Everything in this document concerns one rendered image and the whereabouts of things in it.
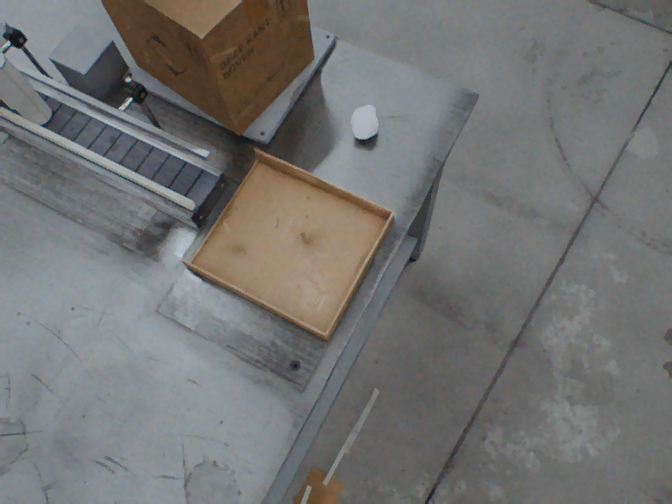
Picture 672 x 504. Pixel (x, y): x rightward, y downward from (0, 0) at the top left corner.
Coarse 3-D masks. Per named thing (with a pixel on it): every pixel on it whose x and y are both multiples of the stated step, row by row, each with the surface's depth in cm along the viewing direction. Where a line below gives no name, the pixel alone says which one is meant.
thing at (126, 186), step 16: (96, 112) 111; (16, 128) 111; (128, 128) 109; (32, 144) 114; (48, 144) 109; (160, 144) 108; (64, 160) 112; (80, 160) 107; (192, 160) 106; (96, 176) 110; (112, 176) 105; (224, 176) 105; (128, 192) 108; (144, 192) 104; (160, 208) 106; (176, 208) 102; (208, 208) 105; (192, 224) 105
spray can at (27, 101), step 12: (0, 60) 96; (0, 72) 96; (12, 72) 99; (0, 84) 98; (12, 84) 99; (24, 84) 102; (12, 96) 101; (24, 96) 103; (36, 96) 106; (24, 108) 105; (36, 108) 106; (48, 108) 110; (36, 120) 108; (48, 120) 110
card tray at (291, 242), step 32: (256, 192) 107; (288, 192) 107; (320, 192) 107; (352, 192) 102; (224, 224) 105; (256, 224) 105; (288, 224) 104; (320, 224) 104; (352, 224) 104; (384, 224) 103; (224, 256) 103; (256, 256) 102; (288, 256) 102; (320, 256) 102; (352, 256) 101; (256, 288) 100; (288, 288) 100; (320, 288) 99; (352, 288) 95; (288, 320) 98; (320, 320) 97
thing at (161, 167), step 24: (48, 96) 113; (72, 120) 111; (96, 120) 110; (96, 144) 108; (120, 144) 108; (144, 144) 107; (144, 168) 105; (168, 168) 105; (192, 168) 105; (192, 192) 103
